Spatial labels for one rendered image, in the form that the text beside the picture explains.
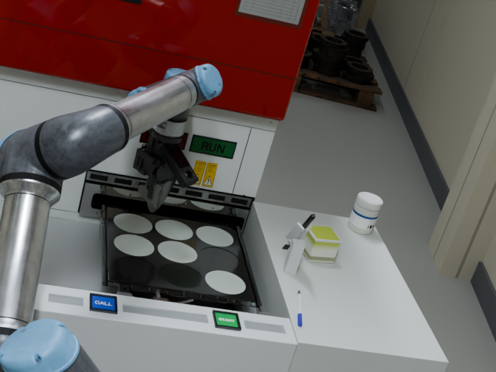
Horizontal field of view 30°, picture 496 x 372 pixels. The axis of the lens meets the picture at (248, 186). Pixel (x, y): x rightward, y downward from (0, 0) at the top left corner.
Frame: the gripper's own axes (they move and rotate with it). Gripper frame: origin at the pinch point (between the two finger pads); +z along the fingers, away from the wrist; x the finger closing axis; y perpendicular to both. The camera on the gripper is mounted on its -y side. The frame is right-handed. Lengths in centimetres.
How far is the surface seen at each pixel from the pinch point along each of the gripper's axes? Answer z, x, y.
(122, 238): 7.3, 7.8, 1.3
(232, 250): 7.4, -15.3, -15.3
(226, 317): 1.0, 17.6, -39.9
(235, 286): 7.4, -3.3, -26.8
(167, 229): 7.4, -6.2, -0.3
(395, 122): 98, -409, 141
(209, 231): 7.4, -16.9, -5.8
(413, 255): 98, -246, 29
